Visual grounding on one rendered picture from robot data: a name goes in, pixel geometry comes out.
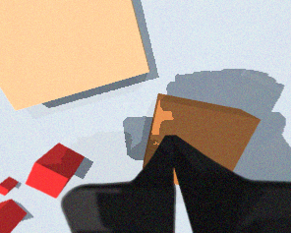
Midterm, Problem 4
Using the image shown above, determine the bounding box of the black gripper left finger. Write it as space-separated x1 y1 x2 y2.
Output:
61 135 176 233

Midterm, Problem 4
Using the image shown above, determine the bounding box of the tan flat board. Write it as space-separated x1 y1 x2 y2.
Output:
0 0 150 111

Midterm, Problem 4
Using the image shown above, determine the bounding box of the orange square block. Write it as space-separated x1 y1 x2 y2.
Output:
143 93 260 171

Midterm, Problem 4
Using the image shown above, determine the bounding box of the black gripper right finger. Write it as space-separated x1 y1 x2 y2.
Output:
171 135 291 233

